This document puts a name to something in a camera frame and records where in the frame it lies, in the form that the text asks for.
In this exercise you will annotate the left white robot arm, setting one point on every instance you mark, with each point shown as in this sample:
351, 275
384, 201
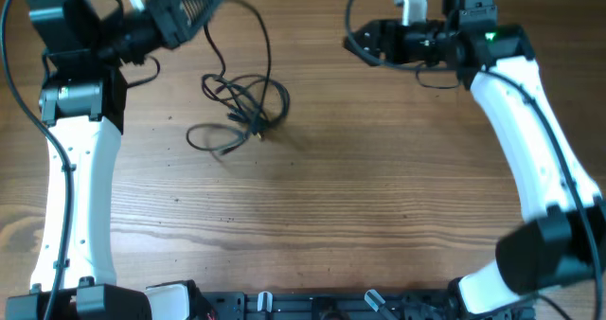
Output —
81, 115

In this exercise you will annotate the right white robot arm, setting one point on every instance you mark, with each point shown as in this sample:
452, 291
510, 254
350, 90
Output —
562, 239

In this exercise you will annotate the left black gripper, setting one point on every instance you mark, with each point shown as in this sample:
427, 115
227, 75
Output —
167, 12

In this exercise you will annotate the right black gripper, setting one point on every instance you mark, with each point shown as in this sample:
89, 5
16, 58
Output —
384, 31

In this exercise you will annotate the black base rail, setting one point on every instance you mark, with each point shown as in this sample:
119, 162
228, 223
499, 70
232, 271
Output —
331, 306

